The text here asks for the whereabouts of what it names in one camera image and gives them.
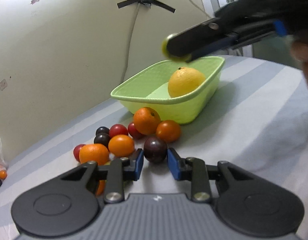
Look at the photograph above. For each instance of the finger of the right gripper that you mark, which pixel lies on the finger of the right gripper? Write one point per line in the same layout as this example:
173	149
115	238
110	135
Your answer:
185	42
232	41

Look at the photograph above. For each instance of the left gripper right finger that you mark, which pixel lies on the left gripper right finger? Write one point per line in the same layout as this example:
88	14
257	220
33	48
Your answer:
195	171

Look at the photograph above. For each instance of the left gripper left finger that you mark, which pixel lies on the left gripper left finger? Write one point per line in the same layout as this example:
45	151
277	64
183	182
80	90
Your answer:
117	172

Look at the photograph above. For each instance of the green tomato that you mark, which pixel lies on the green tomato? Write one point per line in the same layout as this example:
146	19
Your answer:
169	55

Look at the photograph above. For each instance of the orange cherry tomato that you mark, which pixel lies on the orange cherry tomato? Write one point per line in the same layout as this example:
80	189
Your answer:
121	146

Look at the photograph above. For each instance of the orange mandarin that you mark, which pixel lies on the orange mandarin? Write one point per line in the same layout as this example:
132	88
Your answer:
146	120
102	183
94	152

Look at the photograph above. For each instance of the dark purple tomato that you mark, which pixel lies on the dark purple tomato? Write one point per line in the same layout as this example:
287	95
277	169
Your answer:
102	129
103	139
155	150

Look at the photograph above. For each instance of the large yellow grapefruit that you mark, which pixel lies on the large yellow grapefruit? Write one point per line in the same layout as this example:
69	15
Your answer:
184	80

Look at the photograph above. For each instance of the orange red tomato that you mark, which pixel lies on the orange red tomato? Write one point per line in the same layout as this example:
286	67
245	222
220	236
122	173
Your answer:
168	131

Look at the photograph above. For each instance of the red cherry tomato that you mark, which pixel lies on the red cherry tomato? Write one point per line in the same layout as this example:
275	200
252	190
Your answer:
77	150

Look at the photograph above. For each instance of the person's right hand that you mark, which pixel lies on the person's right hand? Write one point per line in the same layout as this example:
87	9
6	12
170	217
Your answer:
299	50

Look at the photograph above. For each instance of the green plastic basket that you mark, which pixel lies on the green plastic basket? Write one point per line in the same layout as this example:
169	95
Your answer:
149	88

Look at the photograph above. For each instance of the striped bed sheet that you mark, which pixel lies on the striped bed sheet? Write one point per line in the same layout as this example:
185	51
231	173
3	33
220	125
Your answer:
257	119

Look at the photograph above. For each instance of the small orange tomato by bag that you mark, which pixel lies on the small orange tomato by bag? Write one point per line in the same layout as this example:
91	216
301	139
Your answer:
3	174

